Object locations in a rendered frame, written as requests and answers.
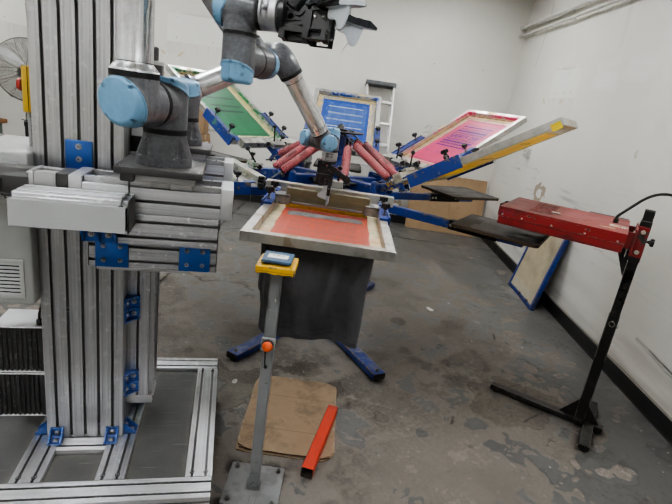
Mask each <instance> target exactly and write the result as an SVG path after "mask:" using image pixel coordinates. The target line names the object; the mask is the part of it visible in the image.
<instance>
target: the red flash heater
mask: <svg viewBox="0 0 672 504"><path fill-rule="evenodd" d="M552 211H554V212H559V213H561V214H560V215H557V214H553V213H551V212H552ZM497 215H499V216H498V220H497V223H500V224H504V225H508V226H512V227H516V228H520V229H524V230H528V231H532V232H536V233H540V234H545V235H549V236H553V237H557V238H561V239H565V240H569V241H573V242H577V243H581V244H585V245H589V246H593V247H597V248H601V249H605V250H610V251H614V252H618V253H621V251H622V248H625V249H629V254H631V251H632V248H633V245H634V242H635V239H636V236H637V233H638V230H639V227H638V226H639V225H638V224H639V223H637V225H636V227H635V226H631V225H630V221H628V220H623V219H619V222H618V223H613V222H612V221H613V219H614V217H609V216H605V215H600V214H596V213H591V212H586V211H582V210H577V209H572V208H568V207H563V206H559V205H554V204H549V203H545V202H540V201H535V200H531V199H526V198H522V197H518V198H516V199H514V200H511V201H509V202H507V203H505V204H502V205H500V206H499V210H498V214H497Z"/></svg>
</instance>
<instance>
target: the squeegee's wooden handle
mask: <svg viewBox="0 0 672 504"><path fill-rule="evenodd" d="M318 192H321V191H317V190H310V189H303V188H296V187H290V186H288V187H287V194H289V195H290V202H289V203H291V202H292V201H295V202H301V203H308V204H315V205H322V206H325V202H326V200H324V199H322V198H320V197H318V196H317V194H318ZM369 204H370V198H365V197H358V196H352V195H345V194H338V193H331V192H330V197H329V203H328V204H327V206H329V207H336V208H343V209H350V210H357V211H362V213H364V210H365V206H369Z"/></svg>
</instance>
